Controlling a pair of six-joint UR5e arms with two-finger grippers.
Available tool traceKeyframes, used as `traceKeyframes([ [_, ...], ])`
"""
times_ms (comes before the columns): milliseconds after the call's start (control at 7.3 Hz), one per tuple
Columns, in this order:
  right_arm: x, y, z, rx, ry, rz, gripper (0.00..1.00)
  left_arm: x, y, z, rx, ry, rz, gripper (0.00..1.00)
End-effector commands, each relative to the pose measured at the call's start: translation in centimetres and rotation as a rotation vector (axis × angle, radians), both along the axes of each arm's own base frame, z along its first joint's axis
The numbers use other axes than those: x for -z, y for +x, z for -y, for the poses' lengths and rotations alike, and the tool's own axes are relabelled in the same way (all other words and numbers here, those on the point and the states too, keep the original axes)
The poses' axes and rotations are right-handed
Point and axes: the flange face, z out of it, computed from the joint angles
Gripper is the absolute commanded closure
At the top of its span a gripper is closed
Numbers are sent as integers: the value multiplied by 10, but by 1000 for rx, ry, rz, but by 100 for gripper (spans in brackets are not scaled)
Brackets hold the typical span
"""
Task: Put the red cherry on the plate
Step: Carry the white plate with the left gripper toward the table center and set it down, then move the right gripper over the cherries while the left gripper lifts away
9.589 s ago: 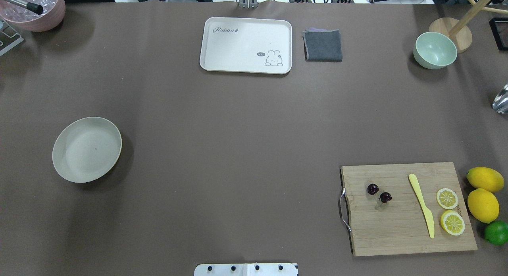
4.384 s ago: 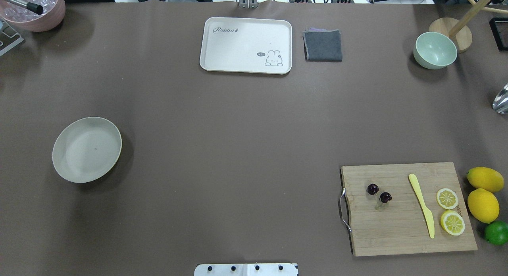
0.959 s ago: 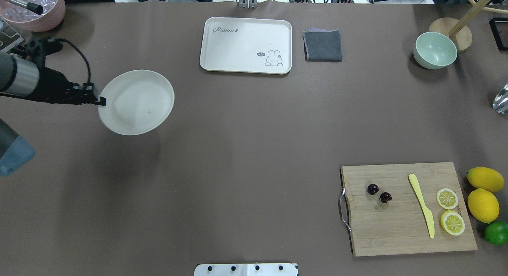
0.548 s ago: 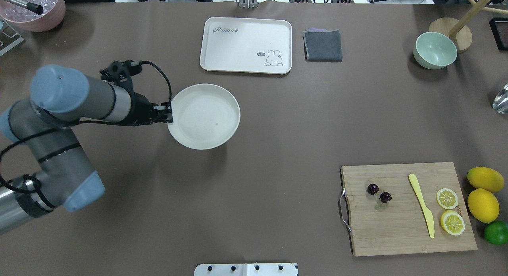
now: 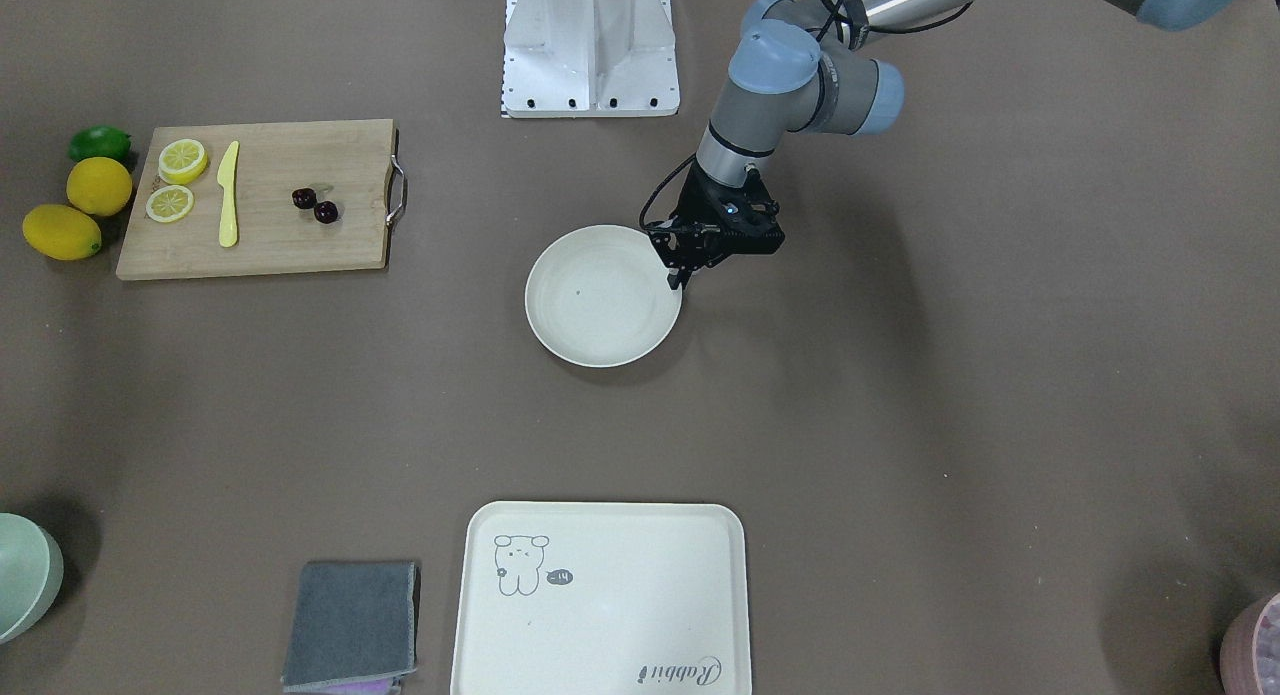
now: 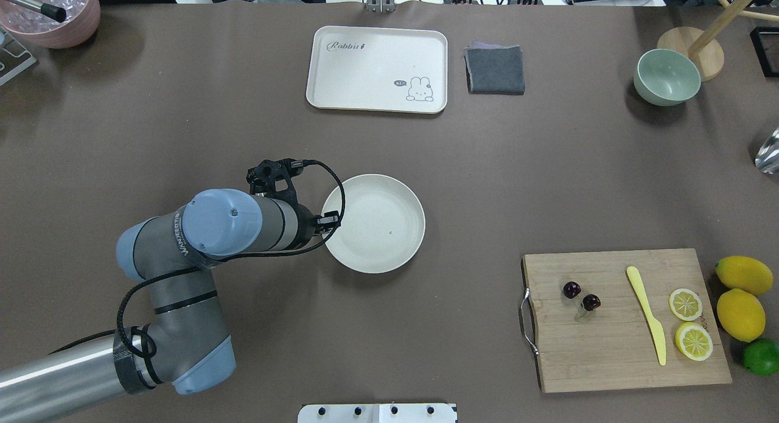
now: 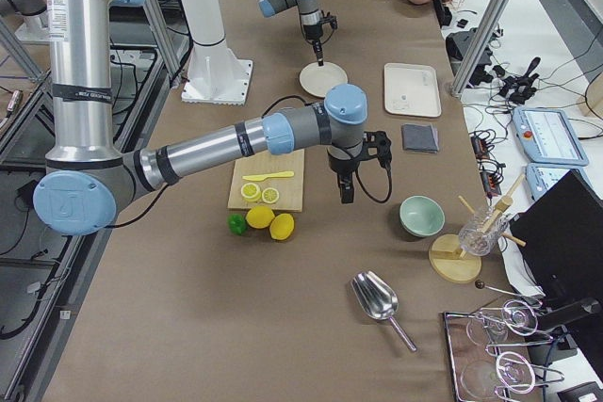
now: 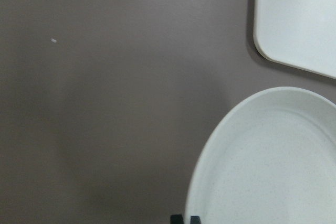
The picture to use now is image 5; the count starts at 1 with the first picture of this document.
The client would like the whole yellow lemon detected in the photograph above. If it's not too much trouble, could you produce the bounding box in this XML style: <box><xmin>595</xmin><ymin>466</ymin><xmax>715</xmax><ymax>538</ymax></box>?
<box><xmin>65</xmin><ymin>157</ymin><xmax>133</xmax><ymax>218</ymax></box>
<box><xmin>22</xmin><ymin>204</ymin><xmax>102</xmax><ymax>261</ymax></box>

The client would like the dark red cherry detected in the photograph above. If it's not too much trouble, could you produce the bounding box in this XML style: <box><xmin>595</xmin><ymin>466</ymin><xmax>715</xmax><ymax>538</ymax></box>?
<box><xmin>312</xmin><ymin>200</ymin><xmax>340</xmax><ymax>224</ymax></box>
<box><xmin>291</xmin><ymin>188</ymin><xmax>320</xmax><ymax>212</ymax></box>

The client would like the cream rabbit tray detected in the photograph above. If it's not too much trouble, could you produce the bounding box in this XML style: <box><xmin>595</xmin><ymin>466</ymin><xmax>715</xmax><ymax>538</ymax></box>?
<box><xmin>451</xmin><ymin>502</ymin><xmax>753</xmax><ymax>694</ymax></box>

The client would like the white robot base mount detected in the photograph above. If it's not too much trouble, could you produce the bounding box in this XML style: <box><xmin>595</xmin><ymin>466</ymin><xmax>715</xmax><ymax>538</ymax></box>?
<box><xmin>500</xmin><ymin>0</ymin><xmax>681</xmax><ymax>118</ymax></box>

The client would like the wooden cutting board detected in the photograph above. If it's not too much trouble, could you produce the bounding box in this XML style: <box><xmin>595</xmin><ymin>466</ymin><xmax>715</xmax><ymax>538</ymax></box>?
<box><xmin>116</xmin><ymin>118</ymin><xmax>407</xmax><ymax>282</ymax></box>

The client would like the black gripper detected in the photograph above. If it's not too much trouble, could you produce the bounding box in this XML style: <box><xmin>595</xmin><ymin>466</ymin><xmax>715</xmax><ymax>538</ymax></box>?
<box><xmin>668</xmin><ymin>165</ymin><xmax>762</xmax><ymax>291</ymax></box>

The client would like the beige round plate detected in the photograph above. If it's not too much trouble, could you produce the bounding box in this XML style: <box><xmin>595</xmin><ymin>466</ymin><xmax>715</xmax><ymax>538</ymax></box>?
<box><xmin>524</xmin><ymin>224</ymin><xmax>684</xmax><ymax>369</ymax></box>

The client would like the pink bowl with ice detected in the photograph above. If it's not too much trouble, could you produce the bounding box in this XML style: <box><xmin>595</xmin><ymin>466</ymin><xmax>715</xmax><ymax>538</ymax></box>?
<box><xmin>1219</xmin><ymin>593</ymin><xmax>1279</xmax><ymax>694</ymax></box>

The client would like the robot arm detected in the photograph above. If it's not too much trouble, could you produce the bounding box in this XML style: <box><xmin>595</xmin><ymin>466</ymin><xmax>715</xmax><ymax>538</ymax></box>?
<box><xmin>641</xmin><ymin>0</ymin><xmax>980</xmax><ymax>291</ymax></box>

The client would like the lemon slice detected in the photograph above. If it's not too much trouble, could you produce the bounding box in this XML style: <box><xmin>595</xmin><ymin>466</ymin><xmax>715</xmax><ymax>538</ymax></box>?
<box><xmin>157</xmin><ymin>138</ymin><xmax>209</xmax><ymax>186</ymax></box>
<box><xmin>145</xmin><ymin>186</ymin><xmax>195</xmax><ymax>224</ymax></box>

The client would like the green lime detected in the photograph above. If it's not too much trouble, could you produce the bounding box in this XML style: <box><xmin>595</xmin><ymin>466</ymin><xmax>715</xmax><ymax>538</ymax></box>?
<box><xmin>67</xmin><ymin>125</ymin><xmax>132</xmax><ymax>163</ymax></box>

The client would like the mint green bowl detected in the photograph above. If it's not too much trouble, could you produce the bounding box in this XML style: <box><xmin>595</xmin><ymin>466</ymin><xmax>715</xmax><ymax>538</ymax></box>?
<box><xmin>1</xmin><ymin>513</ymin><xmax>65</xmax><ymax>644</ymax></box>

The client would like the grey folded cloth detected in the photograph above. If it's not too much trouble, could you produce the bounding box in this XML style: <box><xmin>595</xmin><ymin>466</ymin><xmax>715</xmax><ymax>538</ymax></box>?
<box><xmin>282</xmin><ymin>561</ymin><xmax>419</xmax><ymax>694</ymax></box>

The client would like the yellow plastic knife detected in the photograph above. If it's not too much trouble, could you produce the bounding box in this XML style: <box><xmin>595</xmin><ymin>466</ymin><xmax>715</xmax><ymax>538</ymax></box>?
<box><xmin>216</xmin><ymin>140</ymin><xmax>241</xmax><ymax>248</ymax></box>

